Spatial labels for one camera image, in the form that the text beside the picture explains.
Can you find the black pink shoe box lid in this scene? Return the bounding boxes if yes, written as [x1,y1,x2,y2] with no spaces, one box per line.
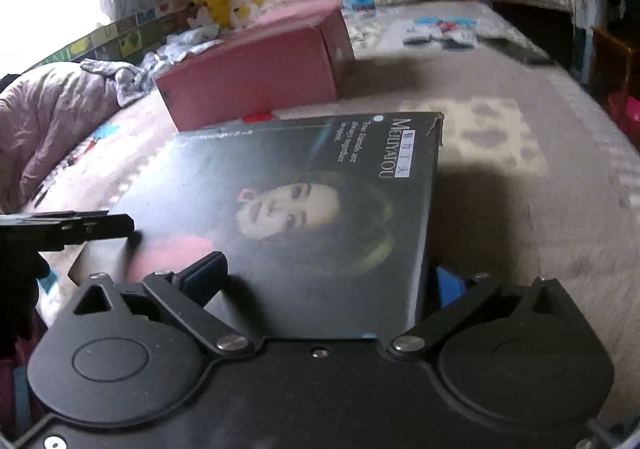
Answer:
[70,112,444,339]

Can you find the black gloved left hand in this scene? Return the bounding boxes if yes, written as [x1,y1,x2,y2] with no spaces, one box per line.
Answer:
[0,244,50,359]

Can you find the pink quilted duvet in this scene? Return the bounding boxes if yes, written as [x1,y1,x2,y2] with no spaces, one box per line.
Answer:
[1,62,120,214]

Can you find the crumpled grey white clothes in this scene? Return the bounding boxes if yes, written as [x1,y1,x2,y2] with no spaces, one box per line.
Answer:
[80,24,220,108]

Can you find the Mickey Mouse bed blanket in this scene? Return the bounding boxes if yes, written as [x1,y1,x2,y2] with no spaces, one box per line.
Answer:
[19,0,640,425]

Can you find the pink cardboard shoe box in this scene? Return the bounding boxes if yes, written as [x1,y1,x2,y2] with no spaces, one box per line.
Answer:
[156,8,354,131]

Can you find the yellow cartoon plush pillow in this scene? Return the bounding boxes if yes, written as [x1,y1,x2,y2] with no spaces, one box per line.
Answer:
[189,0,264,30]

